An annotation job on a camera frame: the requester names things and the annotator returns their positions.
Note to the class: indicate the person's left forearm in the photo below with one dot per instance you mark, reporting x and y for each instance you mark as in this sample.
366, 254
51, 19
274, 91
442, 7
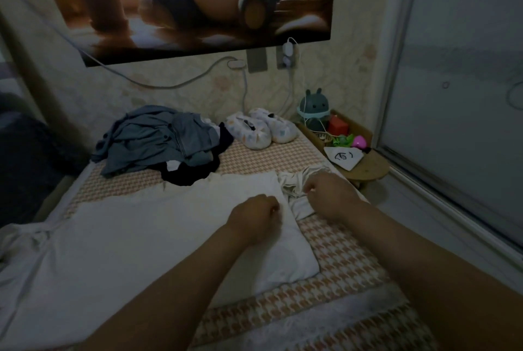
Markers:
171, 298

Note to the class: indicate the teal round bunny lamp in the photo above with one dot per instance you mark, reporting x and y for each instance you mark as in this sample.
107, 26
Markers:
313, 110

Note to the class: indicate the pile of grey-blue clothes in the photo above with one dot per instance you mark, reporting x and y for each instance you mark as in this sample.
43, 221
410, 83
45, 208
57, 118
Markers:
151, 138

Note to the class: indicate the person's left hand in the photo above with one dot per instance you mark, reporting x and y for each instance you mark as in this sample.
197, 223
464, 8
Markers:
255, 217

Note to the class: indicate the person's right forearm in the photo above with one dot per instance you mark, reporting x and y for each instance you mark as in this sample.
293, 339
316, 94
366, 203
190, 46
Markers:
433, 281

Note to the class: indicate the white printed card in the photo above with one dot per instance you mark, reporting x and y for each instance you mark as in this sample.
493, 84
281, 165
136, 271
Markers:
345, 157

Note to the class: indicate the red toy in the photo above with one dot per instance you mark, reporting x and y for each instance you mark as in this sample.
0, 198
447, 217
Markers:
338, 125

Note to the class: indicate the cream long-sleeve shirt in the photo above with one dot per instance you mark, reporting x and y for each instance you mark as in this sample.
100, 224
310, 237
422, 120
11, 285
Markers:
147, 248

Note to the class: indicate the person's right hand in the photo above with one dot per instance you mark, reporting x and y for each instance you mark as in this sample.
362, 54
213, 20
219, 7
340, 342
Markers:
331, 195

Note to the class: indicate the white wall plug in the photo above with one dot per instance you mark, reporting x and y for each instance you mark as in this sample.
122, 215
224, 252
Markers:
237, 62

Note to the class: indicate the grey sliding door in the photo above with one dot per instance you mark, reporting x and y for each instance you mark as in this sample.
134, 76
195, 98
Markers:
466, 77

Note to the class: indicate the dark patterned bed cover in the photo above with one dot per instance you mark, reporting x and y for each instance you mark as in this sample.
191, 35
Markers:
29, 167

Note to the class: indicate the white charger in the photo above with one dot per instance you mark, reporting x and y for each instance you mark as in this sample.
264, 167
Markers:
288, 51

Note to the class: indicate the grey wall socket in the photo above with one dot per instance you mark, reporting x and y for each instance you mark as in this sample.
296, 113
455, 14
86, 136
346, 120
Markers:
257, 60

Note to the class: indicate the green toy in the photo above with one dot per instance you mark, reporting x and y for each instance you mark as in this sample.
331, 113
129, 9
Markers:
341, 141

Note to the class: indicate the black garment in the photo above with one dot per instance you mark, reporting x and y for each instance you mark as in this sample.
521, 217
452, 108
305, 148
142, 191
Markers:
196, 168

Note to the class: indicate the pink ball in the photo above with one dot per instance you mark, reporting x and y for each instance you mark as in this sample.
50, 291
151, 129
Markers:
360, 142

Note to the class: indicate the wooden bedside tray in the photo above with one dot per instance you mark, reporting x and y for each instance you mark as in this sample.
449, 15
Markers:
376, 168

